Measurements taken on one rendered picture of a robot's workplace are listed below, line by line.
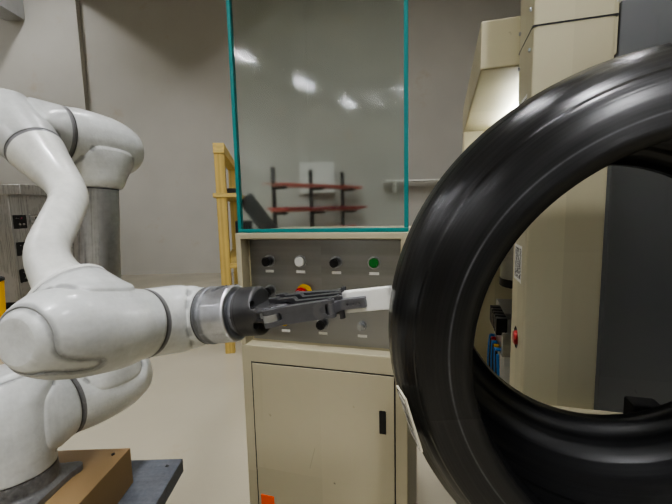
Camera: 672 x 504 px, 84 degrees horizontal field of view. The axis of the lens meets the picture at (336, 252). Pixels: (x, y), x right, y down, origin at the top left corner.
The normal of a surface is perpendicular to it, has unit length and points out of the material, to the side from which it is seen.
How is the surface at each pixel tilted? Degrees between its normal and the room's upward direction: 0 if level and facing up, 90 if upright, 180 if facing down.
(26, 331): 88
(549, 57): 90
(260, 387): 90
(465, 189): 63
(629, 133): 80
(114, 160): 97
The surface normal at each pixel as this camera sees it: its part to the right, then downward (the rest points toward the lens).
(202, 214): 0.01, 0.11
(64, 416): 0.93, -0.05
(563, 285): -0.27, 0.11
